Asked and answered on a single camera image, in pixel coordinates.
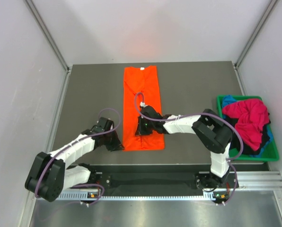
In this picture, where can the green plastic bin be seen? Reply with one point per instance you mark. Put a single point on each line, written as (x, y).
(269, 151)

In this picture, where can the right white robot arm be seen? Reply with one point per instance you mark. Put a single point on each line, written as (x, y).
(214, 134)

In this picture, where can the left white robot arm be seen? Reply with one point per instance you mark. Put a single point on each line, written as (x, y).
(53, 172)

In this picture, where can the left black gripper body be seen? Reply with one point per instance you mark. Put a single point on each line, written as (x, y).
(111, 141)

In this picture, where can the magenta t shirt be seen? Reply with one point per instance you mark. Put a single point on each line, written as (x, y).
(250, 118)

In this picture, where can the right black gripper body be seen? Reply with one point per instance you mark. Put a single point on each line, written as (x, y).
(145, 128)

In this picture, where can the right aluminium frame post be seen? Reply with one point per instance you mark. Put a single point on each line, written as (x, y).
(256, 32)

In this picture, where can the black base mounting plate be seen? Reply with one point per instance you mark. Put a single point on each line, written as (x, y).
(189, 179)

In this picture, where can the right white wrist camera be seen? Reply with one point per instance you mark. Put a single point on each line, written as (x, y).
(142, 105)

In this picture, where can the left aluminium frame post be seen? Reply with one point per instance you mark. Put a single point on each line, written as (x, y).
(47, 34)

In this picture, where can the blue t shirt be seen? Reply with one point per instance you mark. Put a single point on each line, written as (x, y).
(227, 100)

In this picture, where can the orange t shirt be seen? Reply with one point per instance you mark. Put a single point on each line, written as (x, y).
(141, 84)

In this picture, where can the aluminium frame post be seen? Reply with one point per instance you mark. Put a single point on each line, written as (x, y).
(256, 32)
(47, 34)

